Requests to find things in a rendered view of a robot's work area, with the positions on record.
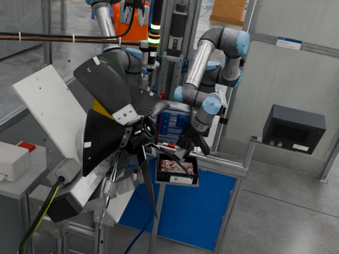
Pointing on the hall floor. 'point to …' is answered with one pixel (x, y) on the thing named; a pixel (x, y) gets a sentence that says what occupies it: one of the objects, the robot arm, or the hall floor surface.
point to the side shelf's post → (24, 211)
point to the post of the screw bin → (156, 217)
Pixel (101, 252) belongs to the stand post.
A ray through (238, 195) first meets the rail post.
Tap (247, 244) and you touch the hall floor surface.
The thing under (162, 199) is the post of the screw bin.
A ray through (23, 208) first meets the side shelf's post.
